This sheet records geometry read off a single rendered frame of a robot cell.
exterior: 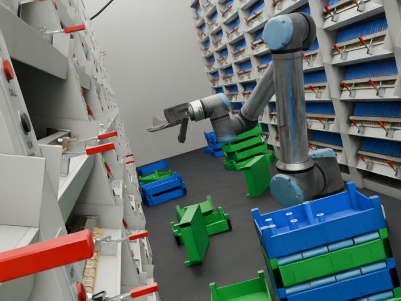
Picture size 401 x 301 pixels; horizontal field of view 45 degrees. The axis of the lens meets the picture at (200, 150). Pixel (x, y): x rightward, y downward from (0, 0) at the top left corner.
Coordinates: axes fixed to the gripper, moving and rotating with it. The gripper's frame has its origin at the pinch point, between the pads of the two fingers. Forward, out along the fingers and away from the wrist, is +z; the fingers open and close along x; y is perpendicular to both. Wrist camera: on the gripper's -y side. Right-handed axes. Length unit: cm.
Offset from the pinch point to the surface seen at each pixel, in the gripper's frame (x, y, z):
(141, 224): -30, -46, 18
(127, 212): 39.8, -22.6, 18.1
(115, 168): 40.0, -6.0, 17.2
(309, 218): 89, -31, -31
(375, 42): 12, 7, -105
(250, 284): 49, -61, -16
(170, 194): -148, -61, -4
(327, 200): 85, -28, -39
